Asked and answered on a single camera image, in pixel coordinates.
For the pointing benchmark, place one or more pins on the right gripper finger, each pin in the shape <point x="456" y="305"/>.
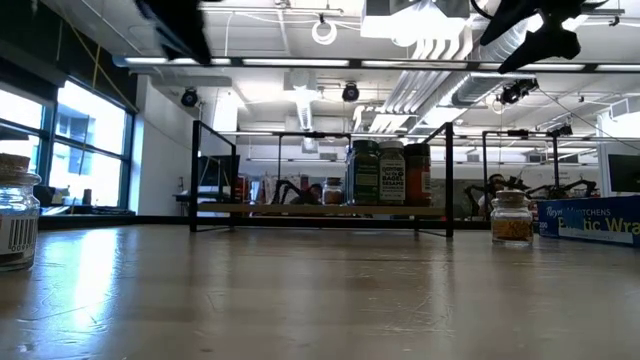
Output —
<point x="550" y="46"/>
<point x="515" y="15"/>

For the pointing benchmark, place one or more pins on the black lid spice jar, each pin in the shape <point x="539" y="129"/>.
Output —
<point x="418" y="175"/>

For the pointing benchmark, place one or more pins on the white lid bagel seasoning jar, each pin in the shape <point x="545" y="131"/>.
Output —
<point x="392" y="175"/>

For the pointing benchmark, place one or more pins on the green lid oregano jar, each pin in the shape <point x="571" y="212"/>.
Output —
<point x="366" y="175"/>

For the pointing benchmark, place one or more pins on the small cork lid glass jar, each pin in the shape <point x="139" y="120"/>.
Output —
<point x="17" y="235"/>
<point x="512" y="230"/>
<point x="333" y="192"/>

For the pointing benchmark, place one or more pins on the black background robot arm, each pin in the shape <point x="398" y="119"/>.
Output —
<point x="555" y="191"/>

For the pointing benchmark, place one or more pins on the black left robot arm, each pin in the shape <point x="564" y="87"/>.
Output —
<point x="175" y="27"/>

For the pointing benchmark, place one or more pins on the black track light cluster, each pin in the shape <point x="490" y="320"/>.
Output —
<point x="517" y="90"/>

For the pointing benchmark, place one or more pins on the white air vent unit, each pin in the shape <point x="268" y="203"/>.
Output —
<point x="625" y="107"/>

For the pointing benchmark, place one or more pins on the person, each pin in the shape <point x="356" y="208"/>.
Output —
<point x="496" y="181"/>

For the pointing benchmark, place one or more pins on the black monitor screen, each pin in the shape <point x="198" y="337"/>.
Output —
<point x="625" y="172"/>

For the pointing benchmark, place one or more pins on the blue plastic wrap box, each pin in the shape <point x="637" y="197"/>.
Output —
<point x="590" y="222"/>

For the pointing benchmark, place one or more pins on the overhead LED light bar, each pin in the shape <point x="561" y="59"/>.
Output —
<point x="295" y="62"/>

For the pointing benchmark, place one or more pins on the red background cabinet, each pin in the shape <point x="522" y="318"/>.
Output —
<point x="243" y="190"/>

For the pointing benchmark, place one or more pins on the dark background monitor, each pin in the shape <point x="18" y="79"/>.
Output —
<point x="220" y="172"/>

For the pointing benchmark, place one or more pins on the black round ceiling speaker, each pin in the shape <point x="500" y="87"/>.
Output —
<point x="189" y="97"/>

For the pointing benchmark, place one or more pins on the large window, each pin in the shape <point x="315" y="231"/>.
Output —
<point x="90" y="150"/>

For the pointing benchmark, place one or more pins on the silver ventilation duct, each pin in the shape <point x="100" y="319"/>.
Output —
<point x="475" y="90"/>

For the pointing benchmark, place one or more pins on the black background stand frame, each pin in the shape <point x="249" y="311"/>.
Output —
<point x="555" y="160"/>

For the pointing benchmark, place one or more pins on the black metal table frame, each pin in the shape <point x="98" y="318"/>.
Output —
<point x="100" y="221"/>

